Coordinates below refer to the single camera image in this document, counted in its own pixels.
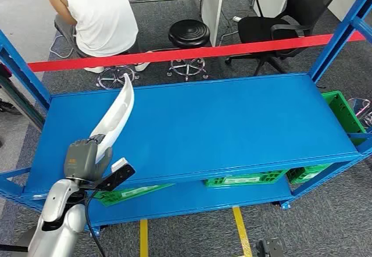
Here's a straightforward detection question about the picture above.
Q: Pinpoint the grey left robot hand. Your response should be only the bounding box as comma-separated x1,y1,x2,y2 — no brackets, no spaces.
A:
63,134,113,185

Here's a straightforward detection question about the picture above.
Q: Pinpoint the white curved plastic part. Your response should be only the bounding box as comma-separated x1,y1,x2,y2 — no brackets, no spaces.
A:
89,73,135,165

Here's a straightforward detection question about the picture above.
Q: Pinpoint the blue metal shelf rack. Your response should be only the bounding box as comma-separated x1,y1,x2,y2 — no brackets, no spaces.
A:
0,0,372,237

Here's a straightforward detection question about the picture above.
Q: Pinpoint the clear plastic part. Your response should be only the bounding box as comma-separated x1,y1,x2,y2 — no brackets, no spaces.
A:
347,98,372,129

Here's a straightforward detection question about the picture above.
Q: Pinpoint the dark metal beam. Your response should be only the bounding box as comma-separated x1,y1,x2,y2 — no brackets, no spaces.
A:
0,63,45,133

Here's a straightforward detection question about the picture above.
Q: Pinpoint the chrome stool base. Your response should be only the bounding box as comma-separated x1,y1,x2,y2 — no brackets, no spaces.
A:
96,65,140,90

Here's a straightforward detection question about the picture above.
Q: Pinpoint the yellow floor tape strip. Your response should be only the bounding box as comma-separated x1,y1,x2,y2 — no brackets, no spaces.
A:
232,206,253,257
139,219,149,257

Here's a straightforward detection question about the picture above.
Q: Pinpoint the person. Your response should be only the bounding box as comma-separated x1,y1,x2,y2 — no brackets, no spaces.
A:
42,0,152,74

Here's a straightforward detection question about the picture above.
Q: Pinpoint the red barrier tape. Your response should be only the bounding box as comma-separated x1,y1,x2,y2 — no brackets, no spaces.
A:
27,31,365,73

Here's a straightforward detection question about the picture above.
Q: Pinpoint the black round stool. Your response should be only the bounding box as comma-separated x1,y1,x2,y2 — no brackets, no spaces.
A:
166,19,211,82

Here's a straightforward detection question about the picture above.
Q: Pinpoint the dark grey device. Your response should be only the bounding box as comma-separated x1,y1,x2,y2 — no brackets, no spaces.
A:
255,238,287,257

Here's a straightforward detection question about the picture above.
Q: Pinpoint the black office chair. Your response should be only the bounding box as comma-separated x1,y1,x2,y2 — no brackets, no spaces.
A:
225,0,351,77

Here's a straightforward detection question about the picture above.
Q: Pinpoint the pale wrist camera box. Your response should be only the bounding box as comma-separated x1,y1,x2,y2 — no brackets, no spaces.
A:
96,157,137,192

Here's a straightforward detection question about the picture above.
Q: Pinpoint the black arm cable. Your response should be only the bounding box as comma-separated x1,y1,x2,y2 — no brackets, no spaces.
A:
85,191,106,257

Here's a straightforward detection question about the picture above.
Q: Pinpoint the white floor cable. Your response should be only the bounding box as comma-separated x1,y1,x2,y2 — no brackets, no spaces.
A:
49,33,75,59

